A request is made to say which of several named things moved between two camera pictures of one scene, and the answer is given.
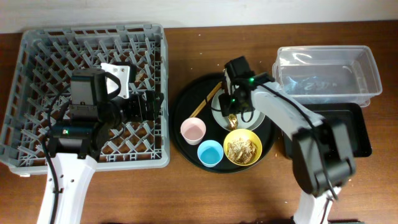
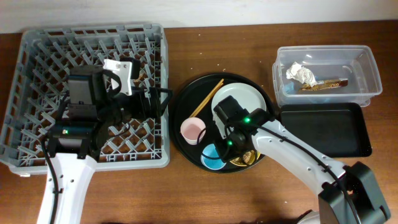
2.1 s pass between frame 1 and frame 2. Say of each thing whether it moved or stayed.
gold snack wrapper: moved
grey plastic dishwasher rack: stayed
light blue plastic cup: moved
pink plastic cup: stayed
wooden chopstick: stayed
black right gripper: moved
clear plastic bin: stayed
